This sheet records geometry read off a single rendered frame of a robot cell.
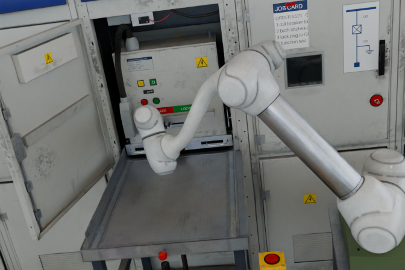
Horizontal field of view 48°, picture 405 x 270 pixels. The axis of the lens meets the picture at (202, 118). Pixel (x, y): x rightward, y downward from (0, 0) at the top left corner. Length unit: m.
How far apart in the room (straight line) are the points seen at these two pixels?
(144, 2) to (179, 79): 0.39
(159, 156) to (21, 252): 1.27
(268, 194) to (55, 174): 1.05
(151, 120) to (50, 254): 1.23
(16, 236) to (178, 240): 1.26
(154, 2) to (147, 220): 0.93
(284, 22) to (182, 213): 0.92
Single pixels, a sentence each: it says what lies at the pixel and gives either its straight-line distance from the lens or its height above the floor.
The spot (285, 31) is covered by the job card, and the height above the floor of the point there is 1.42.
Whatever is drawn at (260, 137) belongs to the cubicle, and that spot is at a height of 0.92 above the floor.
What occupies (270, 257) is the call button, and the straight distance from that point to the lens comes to 1.50.
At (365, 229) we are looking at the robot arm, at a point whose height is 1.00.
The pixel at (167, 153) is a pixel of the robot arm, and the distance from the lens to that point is 1.78.
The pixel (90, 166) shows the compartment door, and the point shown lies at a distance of 2.23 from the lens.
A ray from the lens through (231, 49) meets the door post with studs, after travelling 2.08.
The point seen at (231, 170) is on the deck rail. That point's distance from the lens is 2.09.
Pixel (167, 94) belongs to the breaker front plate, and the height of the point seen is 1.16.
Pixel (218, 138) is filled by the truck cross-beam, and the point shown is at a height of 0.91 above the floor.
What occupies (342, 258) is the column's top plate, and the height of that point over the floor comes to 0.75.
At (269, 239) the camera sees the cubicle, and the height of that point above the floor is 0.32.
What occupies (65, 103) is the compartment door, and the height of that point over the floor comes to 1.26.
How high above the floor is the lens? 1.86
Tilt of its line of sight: 22 degrees down
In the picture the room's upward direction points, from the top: 8 degrees counter-clockwise
